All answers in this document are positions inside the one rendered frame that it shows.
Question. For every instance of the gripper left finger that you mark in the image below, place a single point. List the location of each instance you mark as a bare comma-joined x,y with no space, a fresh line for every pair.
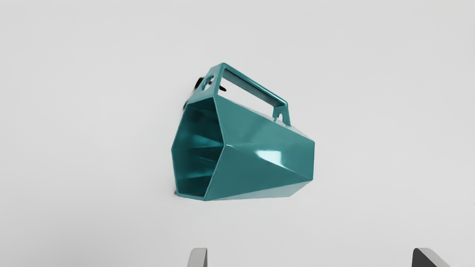
197,258

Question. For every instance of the teal faceted mug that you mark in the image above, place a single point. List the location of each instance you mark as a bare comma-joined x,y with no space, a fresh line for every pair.
256,155

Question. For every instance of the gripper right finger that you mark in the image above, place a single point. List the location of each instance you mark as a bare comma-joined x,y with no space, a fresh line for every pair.
426,259

